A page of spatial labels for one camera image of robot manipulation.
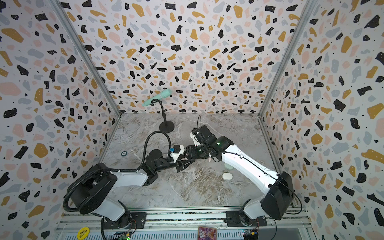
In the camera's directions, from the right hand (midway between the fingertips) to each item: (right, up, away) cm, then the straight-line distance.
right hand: (187, 152), depth 74 cm
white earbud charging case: (+22, -16, +14) cm, 31 cm away
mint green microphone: (-14, +32, +13) cm, 38 cm away
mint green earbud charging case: (+24, -12, +18) cm, 32 cm away
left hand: (+4, -2, +2) cm, 4 cm away
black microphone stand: (-20, +14, +39) cm, 46 cm away
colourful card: (+9, -37, -4) cm, 38 cm away
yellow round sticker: (-49, -37, -4) cm, 61 cm away
